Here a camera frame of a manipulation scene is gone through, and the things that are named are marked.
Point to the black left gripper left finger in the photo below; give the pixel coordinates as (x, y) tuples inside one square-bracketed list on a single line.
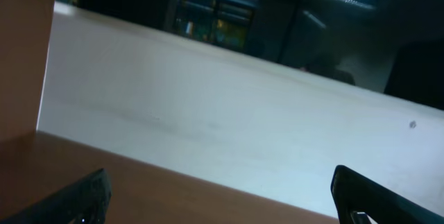
[(85, 201)]

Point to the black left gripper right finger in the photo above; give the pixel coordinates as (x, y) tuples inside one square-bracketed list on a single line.
[(360, 200)]

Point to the dark background shelf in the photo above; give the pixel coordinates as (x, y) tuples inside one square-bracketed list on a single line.
[(223, 23)]

